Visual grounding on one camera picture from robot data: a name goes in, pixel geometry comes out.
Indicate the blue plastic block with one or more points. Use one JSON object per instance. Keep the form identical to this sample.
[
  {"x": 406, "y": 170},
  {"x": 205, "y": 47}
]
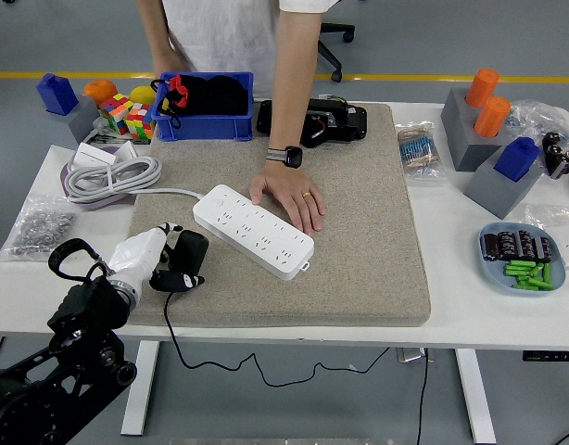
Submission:
[
  {"x": 57, "y": 95},
  {"x": 516, "y": 160}
]

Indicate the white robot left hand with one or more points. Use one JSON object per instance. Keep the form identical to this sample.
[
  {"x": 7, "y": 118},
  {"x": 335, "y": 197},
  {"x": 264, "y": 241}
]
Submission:
[{"x": 136, "y": 255}]

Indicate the person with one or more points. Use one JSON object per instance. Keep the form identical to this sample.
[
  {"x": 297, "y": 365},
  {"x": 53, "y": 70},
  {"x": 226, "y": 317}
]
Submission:
[{"x": 219, "y": 37}]

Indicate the colourful puzzle cube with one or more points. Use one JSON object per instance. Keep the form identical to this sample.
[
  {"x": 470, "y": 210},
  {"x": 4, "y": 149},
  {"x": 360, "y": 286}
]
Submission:
[
  {"x": 115, "y": 111},
  {"x": 140, "y": 121}
]

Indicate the large grey block holder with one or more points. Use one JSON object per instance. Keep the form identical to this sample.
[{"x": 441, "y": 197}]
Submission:
[{"x": 456, "y": 120}]

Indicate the black pouch with red trim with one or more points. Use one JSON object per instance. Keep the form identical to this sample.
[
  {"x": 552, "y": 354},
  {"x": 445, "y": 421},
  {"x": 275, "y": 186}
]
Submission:
[{"x": 210, "y": 97}]

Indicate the black plug adapter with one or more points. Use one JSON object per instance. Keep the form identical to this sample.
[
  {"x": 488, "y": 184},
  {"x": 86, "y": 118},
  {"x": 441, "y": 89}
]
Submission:
[{"x": 192, "y": 250}]

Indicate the white power strip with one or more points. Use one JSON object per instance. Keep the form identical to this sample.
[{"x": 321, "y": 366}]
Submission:
[{"x": 256, "y": 232}]

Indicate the orange round object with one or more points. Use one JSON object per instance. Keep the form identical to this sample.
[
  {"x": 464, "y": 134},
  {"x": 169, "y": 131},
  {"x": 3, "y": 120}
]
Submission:
[{"x": 99, "y": 89}]

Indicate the purple plate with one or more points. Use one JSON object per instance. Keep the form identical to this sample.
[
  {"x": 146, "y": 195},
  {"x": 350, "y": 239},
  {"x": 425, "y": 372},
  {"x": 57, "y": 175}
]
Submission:
[{"x": 104, "y": 205}]

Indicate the black wristwatch with striped band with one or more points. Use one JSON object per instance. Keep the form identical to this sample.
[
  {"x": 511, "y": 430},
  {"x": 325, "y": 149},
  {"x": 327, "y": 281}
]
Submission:
[{"x": 291, "y": 156}]

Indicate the black office chair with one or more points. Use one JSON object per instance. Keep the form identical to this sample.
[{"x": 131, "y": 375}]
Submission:
[{"x": 331, "y": 55}]

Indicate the person's right hand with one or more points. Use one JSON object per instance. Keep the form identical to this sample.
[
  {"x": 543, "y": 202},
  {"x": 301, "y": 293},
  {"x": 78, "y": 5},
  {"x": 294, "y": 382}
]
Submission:
[{"x": 168, "y": 60}]

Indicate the clear bag of small parts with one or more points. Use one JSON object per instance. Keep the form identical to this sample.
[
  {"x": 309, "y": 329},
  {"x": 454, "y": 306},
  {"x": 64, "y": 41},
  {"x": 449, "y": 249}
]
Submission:
[{"x": 530, "y": 116}]

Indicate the dark brown capacitor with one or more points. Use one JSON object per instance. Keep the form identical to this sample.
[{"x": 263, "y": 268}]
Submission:
[
  {"x": 490, "y": 246},
  {"x": 525, "y": 243},
  {"x": 508, "y": 244},
  {"x": 543, "y": 249}
]

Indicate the person's right forearm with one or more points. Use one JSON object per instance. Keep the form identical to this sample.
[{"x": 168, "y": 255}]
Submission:
[{"x": 155, "y": 23}]

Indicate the person's left hand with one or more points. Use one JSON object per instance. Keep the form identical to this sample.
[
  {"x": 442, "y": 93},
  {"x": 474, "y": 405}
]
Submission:
[{"x": 287, "y": 190}]

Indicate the green battery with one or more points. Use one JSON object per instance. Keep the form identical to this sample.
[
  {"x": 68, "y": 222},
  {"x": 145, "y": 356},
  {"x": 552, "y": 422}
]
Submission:
[
  {"x": 523, "y": 276},
  {"x": 525, "y": 287},
  {"x": 521, "y": 263},
  {"x": 540, "y": 283},
  {"x": 535, "y": 270},
  {"x": 518, "y": 270},
  {"x": 547, "y": 273}
]

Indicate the blue plastic bin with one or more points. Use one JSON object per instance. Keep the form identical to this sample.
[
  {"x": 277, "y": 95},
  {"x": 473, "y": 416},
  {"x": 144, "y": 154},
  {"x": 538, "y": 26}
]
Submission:
[{"x": 201, "y": 127}]

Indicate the light blue plate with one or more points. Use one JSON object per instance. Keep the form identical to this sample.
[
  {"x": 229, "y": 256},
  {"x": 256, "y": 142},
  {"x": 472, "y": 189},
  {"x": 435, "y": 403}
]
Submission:
[{"x": 493, "y": 273}]

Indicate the white flat box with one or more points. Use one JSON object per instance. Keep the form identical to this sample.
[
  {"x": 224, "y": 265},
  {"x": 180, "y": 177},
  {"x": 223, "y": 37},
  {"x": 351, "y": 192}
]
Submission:
[{"x": 92, "y": 155}]

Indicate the orange plastic cylinder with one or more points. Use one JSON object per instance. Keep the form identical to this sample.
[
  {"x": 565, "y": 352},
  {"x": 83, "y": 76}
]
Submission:
[
  {"x": 481, "y": 88},
  {"x": 492, "y": 117}
]

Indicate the metal bracket under table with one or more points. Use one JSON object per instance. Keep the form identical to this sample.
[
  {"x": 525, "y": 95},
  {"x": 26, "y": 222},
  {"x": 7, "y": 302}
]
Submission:
[{"x": 412, "y": 354}]

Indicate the clear bag of metal nuts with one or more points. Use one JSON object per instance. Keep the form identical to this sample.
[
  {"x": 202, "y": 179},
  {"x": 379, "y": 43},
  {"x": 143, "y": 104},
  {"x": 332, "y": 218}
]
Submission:
[{"x": 39, "y": 227}]

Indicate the clear bag of resistors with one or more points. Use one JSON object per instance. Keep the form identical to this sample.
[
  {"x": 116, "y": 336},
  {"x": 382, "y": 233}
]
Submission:
[{"x": 419, "y": 148}]

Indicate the grey-brown mat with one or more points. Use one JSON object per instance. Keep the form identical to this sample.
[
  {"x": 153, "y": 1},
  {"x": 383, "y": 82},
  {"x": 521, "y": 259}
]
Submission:
[{"x": 358, "y": 232}]

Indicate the yellow ball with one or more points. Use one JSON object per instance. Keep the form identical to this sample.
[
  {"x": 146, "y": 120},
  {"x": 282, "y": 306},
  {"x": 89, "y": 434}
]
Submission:
[{"x": 143, "y": 93}]

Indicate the person's left forearm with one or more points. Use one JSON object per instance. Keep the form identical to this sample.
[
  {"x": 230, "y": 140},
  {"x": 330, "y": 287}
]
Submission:
[{"x": 289, "y": 92}]

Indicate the clear plastic bag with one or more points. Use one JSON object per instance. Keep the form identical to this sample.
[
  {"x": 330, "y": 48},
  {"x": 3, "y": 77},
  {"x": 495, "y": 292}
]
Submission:
[{"x": 551, "y": 218}]

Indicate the black mechanical device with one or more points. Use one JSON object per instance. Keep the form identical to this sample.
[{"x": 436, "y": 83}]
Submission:
[{"x": 349, "y": 120}]

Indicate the small white card box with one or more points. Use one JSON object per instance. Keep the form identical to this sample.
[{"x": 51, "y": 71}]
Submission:
[{"x": 127, "y": 149}]

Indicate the black table control panel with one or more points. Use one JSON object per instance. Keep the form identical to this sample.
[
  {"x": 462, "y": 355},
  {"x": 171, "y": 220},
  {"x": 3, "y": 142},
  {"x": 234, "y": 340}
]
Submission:
[{"x": 544, "y": 356}]

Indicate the white table leg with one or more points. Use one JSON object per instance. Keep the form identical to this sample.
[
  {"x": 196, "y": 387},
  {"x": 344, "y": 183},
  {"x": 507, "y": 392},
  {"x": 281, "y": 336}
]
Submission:
[
  {"x": 474, "y": 394},
  {"x": 141, "y": 389}
]

